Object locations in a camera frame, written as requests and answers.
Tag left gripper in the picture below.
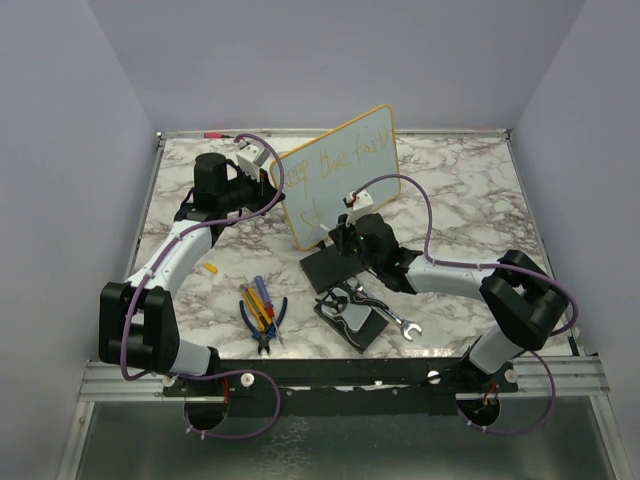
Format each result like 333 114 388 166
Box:
221 164 286 216

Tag yellow framed whiteboard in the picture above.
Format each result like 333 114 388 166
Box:
270 105 399 250

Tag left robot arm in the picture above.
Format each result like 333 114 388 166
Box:
98 151 285 395

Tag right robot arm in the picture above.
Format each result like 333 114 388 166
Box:
329 214 575 391

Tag black flat box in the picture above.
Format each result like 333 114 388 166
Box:
299 245 364 294

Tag blue red screwdriver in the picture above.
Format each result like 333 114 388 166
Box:
254 276 284 345

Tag red black marker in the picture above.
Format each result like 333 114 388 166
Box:
203 132 234 139

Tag yellow utility knife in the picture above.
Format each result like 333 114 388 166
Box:
240 284 270 327

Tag silver combination wrench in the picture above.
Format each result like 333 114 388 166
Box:
353 282 422 341

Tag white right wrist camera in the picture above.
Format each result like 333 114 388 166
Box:
344 189 375 226

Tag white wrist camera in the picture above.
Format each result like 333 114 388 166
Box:
344 189 375 226
235 142 270 182

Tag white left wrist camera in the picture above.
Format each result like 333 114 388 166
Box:
235 142 270 182

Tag black grey wire stripper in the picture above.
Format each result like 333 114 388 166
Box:
317 287 375 333

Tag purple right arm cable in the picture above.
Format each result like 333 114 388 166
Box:
349 173 581 436

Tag blue handled pliers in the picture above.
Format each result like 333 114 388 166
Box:
239 297 288 356

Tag black front mounting rail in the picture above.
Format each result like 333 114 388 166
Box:
163 357 518 418

